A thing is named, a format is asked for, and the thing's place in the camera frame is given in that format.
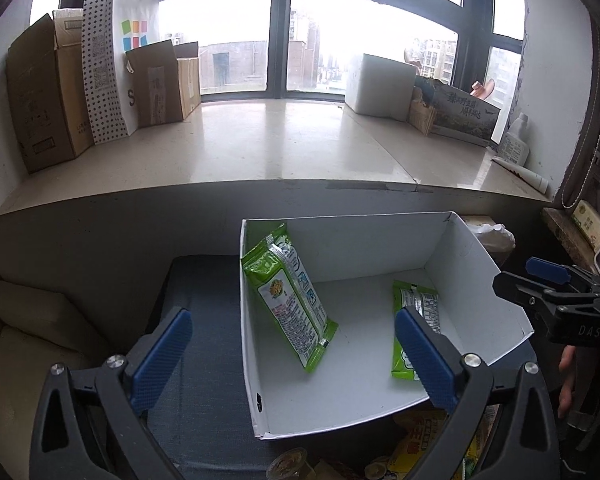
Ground large yellow snack bag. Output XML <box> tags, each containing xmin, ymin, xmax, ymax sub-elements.
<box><xmin>387</xmin><ymin>408</ymin><xmax>489</xmax><ymax>479</ymax></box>

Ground green snack packet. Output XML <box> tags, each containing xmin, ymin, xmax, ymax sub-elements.
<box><xmin>242</xmin><ymin>223</ymin><xmax>338</xmax><ymax>373</ymax></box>
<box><xmin>391</xmin><ymin>280</ymin><xmax>441</xmax><ymax>382</ymax></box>

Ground person's right hand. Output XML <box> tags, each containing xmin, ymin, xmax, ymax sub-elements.
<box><xmin>557</xmin><ymin>346</ymin><xmax>577</xmax><ymax>418</ymax></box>

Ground wooden side shelf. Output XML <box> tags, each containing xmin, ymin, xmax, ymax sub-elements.
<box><xmin>542</xmin><ymin>208</ymin><xmax>600</xmax><ymax>272</ymax></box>

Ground tissue box with bag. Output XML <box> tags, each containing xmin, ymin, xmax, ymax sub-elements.
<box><xmin>462</xmin><ymin>216</ymin><xmax>516</xmax><ymax>268</ymax></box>

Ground beige tea box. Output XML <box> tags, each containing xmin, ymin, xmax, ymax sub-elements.
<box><xmin>572</xmin><ymin>200</ymin><xmax>600</xmax><ymax>249</ymax></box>

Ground rolled white paper tube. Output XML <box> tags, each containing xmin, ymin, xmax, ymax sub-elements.
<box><xmin>492</xmin><ymin>156</ymin><xmax>548</xmax><ymax>195</ymax></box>

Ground white plastic bottle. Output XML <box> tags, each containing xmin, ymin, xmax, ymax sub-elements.
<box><xmin>498</xmin><ymin>113</ymin><xmax>529</xmax><ymax>166</ymax></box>

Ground cream leather sofa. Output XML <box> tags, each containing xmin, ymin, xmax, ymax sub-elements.
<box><xmin>0</xmin><ymin>281</ymin><xmax>106</xmax><ymax>479</ymax></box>

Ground white cardboard storage box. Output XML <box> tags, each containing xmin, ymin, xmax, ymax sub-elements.
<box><xmin>240</xmin><ymin>211</ymin><xmax>533</xmax><ymax>440</ymax></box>

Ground printed landscape carton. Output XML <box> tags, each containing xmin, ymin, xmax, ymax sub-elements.
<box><xmin>415</xmin><ymin>76</ymin><xmax>500</xmax><ymax>148</ymax></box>

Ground small wicker basket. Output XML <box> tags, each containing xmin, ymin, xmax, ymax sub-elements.
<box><xmin>407</xmin><ymin>87</ymin><xmax>436</xmax><ymax>136</ymax></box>

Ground white box on sill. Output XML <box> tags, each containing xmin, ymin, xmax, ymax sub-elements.
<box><xmin>344</xmin><ymin>53</ymin><xmax>417</xmax><ymax>122</ymax></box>

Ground small open cardboard box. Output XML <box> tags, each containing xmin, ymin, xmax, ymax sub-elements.
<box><xmin>126</xmin><ymin>40</ymin><xmax>201</xmax><ymax>128</ymax></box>

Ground tall brown cardboard box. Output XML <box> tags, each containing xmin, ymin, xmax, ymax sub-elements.
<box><xmin>6</xmin><ymin>9</ymin><xmax>94</xmax><ymax>174</ymax></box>

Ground dotted white paper bag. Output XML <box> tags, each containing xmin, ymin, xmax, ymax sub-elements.
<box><xmin>81</xmin><ymin>0</ymin><xmax>159</xmax><ymax>144</ymax></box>

